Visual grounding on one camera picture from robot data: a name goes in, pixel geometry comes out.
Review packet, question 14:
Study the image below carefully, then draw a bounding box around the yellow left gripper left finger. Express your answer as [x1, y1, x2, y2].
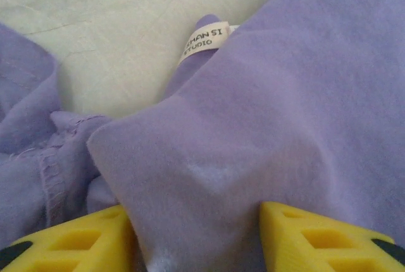
[0, 204, 140, 272]

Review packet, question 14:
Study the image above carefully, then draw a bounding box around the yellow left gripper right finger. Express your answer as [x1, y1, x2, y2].
[259, 201, 405, 272]

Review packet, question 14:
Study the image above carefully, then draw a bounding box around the purple t-shirt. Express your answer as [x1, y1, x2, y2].
[0, 0, 405, 272]

